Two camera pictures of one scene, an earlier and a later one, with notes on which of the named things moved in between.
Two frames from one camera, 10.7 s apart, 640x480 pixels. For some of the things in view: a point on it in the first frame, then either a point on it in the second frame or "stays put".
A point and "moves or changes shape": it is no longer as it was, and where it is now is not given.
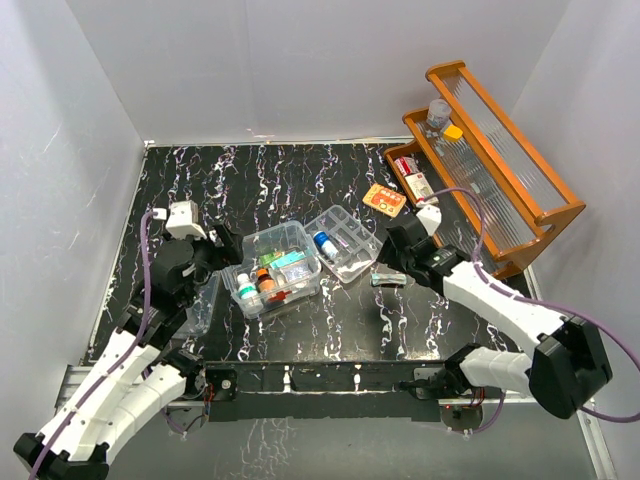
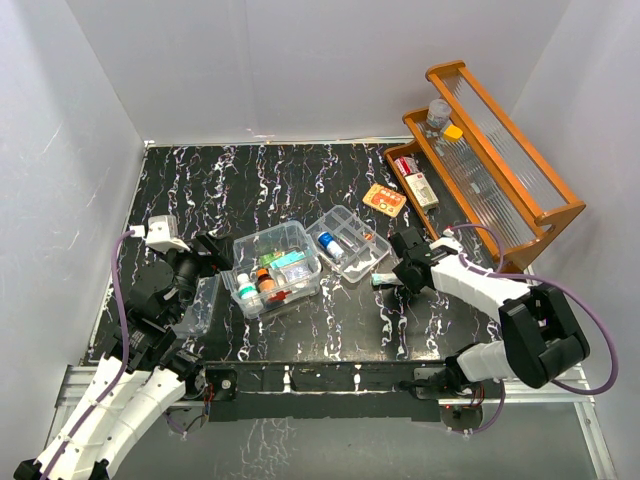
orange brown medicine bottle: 266,283 stays put
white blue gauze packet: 294,272 stays put
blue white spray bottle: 324,244 moves or changes shape
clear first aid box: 281,265 stays put
